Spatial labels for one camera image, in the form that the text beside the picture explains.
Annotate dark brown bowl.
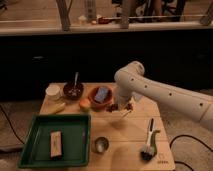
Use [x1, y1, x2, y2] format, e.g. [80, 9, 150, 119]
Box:
[63, 82, 84, 100]

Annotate dark grape bunch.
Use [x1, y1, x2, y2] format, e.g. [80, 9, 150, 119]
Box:
[106, 103, 119, 112]

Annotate small metal cup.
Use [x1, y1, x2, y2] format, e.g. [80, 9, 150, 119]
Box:
[95, 137, 109, 154]

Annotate blue triangular cloth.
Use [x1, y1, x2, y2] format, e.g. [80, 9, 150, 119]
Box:
[133, 92, 142, 102]

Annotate green plastic tray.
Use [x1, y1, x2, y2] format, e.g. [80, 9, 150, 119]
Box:
[18, 114, 91, 168]

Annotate black cable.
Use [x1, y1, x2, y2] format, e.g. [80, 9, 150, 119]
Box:
[0, 105, 25, 146]
[169, 134, 213, 171]

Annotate blue sponge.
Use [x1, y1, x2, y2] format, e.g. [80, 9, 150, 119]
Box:
[94, 87, 109, 103]

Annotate wooden block in tray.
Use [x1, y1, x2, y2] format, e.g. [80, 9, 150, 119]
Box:
[50, 131, 62, 158]

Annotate black cable left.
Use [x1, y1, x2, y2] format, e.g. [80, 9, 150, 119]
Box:
[0, 105, 25, 146]

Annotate metal spoon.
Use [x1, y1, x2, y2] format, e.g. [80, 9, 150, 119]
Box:
[72, 72, 79, 96]

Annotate terracotta bowl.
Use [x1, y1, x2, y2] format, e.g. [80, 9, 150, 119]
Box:
[88, 86, 112, 109]

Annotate orange fruit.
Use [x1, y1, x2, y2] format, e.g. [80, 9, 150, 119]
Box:
[79, 98, 91, 112]

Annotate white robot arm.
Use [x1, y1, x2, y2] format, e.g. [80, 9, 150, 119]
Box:
[114, 61, 213, 132]

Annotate white cup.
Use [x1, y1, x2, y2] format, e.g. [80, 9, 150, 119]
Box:
[45, 85, 60, 100]

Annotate black cable right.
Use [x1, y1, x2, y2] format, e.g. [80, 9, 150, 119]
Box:
[169, 134, 213, 171]

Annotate yellow banana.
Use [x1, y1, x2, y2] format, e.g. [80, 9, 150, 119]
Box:
[49, 103, 66, 114]

